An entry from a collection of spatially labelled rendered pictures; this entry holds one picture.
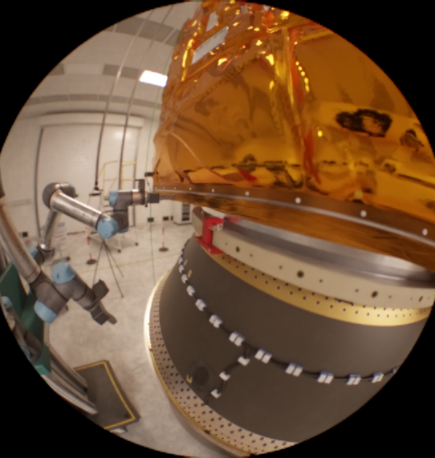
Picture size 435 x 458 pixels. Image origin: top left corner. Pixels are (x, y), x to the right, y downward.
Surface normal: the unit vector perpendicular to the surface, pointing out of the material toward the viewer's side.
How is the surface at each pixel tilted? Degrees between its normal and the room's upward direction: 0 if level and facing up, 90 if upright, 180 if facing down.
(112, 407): 0
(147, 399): 0
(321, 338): 62
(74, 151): 90
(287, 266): 90
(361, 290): 90
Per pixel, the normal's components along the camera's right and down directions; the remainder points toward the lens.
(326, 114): -0.66, 0.29
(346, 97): -0.64, 0.07
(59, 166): 0.66, 0.23
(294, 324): -0.54, -0.33
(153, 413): 0.07, -0.97
